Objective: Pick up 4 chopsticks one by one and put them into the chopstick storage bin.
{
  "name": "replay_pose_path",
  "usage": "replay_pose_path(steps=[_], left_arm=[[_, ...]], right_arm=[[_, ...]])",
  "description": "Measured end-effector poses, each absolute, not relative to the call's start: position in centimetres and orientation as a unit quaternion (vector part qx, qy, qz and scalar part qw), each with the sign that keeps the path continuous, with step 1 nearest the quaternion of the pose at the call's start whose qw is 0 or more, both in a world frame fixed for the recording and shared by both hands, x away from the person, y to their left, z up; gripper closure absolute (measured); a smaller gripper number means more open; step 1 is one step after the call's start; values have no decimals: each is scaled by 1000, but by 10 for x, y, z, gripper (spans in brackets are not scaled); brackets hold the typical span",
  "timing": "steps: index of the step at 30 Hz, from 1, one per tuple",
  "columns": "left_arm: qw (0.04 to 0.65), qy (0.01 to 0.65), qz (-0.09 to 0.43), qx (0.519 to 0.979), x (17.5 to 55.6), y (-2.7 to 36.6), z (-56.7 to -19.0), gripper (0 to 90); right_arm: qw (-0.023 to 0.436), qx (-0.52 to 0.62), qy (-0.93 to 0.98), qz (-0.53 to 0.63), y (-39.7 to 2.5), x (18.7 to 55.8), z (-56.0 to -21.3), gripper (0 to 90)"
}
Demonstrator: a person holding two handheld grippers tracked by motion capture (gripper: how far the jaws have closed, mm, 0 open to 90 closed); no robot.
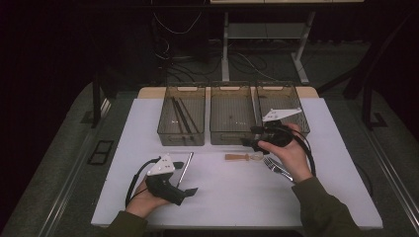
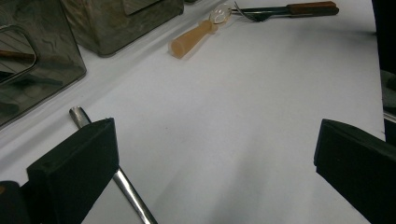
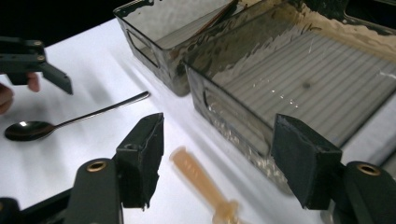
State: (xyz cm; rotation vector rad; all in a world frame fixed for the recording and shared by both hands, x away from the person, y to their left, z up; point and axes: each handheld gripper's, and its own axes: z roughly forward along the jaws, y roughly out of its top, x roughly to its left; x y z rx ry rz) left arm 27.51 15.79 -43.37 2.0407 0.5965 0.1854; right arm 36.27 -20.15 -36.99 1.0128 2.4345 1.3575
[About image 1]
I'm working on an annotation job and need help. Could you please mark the thin metal rod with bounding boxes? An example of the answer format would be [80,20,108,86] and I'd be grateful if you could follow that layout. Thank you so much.
[176,151,195,190]

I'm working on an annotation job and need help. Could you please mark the person's left hand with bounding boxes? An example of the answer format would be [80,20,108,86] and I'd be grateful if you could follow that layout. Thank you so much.
[126,179,172,219]

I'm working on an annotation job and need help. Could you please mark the metal floor rail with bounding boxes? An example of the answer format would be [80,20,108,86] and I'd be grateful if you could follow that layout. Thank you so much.
[38,98,112,237]
[362,127,419,228]

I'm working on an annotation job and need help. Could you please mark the white table mat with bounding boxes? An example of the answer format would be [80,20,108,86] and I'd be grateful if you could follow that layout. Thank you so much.
[90,97,384,230]

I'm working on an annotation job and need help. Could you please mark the right hand-held gripper cable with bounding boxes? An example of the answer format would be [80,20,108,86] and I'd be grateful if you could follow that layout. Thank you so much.
[290,126,317,177]

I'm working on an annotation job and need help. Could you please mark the hanging black cable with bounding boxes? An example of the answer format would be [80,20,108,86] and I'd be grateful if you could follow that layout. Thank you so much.
[151,9,204,36]

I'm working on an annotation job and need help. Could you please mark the wooden-handled metal knife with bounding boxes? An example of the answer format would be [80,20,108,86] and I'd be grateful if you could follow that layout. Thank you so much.
[267,156,291,174]

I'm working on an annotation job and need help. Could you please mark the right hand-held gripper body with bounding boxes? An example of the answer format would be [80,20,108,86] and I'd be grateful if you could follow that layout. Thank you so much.
[261,108,303,148]

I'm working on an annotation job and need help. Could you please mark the black rectangular floor frame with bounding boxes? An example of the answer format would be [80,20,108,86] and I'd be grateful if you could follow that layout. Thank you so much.
[87,139,116,166]

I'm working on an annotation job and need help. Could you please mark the left hand-held gripper cable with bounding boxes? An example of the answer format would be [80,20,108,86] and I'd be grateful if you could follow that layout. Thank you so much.
[125,157,161,207]

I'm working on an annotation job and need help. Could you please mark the wooden-handled utensil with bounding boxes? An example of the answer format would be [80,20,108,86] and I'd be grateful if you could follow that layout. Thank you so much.
[224,151,265,163]

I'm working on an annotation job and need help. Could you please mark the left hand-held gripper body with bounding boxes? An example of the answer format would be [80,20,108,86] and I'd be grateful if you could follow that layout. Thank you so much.
[145,153,186,207]

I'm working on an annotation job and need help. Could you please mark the hand-held gripper cable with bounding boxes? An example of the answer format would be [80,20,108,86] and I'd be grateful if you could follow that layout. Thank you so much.
[125,157,161,207]
[290,126,317,177]

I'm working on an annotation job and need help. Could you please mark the black metal stand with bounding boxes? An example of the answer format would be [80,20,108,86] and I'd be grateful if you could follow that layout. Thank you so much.
[91,72,115,129]
[360,78,389,131]

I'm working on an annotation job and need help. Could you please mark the white floor cable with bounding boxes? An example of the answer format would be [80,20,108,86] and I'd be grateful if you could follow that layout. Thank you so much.
[230,50,281,83]

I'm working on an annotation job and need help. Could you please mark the wooden-handled metal fork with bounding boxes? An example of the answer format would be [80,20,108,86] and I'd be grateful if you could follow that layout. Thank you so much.
[263,157,295,183]

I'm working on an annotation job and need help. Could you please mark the translucent grey storage bin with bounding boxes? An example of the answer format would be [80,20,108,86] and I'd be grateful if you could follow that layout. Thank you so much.
[156,84,207,147]
[209,81,258,146]
[255,81,311,146]

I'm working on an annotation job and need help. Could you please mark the brown wooden chopstick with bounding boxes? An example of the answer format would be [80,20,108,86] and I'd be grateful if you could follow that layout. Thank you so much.
[179,97,201,133]
[171,97,186,136]

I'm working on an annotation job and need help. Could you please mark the white metal desk frame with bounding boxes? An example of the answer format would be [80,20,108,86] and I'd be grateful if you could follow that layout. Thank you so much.
[209,0,365,86]

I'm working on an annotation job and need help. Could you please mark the black chopstick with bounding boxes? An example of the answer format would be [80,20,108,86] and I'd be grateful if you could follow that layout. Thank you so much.
[176,99,196,134]
[174,99,194,135]

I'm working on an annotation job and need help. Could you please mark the person's right hand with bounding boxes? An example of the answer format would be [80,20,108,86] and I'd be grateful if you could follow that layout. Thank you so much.
[257,122,314,184]

